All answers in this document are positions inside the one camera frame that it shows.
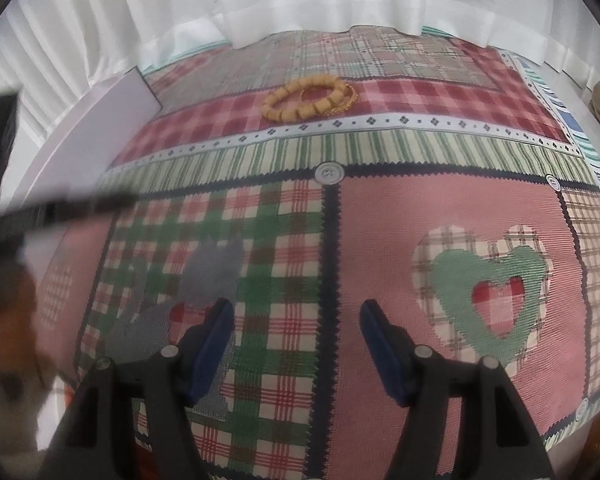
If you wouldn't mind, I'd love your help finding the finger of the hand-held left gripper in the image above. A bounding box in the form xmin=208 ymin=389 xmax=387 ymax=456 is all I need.
xmin=0 ymin=189 xmax=142 ymax=234

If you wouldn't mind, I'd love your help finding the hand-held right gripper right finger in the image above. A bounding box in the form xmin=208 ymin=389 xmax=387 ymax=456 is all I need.
xmin=358 ymin=299 xmax=556 ymax=480

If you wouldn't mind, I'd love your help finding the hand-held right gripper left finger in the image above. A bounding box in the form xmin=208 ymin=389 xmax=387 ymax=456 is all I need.
xmin=42 ymin=298 xmax=235 ymax=480

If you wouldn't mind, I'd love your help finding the white box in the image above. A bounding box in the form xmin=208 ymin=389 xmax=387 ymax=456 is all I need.
xmin=0 ymin=65 xmax=163 ymax=287

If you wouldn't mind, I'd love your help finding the tan wooden bead bracelet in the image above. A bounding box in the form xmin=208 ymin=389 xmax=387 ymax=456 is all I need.
xmin=261 ymin=75 xmax=349 ymax=122

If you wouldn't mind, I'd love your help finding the gold bangle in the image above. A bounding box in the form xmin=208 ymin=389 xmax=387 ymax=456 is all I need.
xmin=300 ymin=82 xmax=358 ymax=116

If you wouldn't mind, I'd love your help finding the person's left hand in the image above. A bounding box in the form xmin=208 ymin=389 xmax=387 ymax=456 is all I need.
xmin=0 ymin=274 xmax=57 ymax=392

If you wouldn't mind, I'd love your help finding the printed patchwork blanket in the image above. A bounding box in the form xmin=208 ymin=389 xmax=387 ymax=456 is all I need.
xmin=34 ymin=30 xmax=600 ymax=480

